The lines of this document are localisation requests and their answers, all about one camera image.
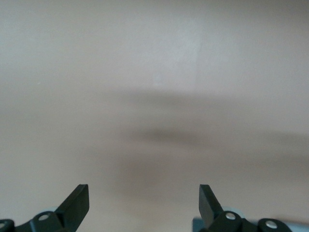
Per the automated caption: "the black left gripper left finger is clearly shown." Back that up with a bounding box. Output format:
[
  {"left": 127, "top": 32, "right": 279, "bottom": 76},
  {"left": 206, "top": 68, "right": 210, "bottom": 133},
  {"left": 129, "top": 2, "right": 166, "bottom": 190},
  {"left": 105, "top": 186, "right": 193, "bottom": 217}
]
[{"left": 14, "top": 184, "right": 90, "bottom": 232}]

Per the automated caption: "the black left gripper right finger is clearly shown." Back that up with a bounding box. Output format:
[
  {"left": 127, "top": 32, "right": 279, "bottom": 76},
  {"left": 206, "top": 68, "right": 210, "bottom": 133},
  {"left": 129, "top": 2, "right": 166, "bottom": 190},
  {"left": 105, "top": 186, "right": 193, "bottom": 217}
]
[{"left": 197, "top": 184, "right": 292, "bottom": 232}]

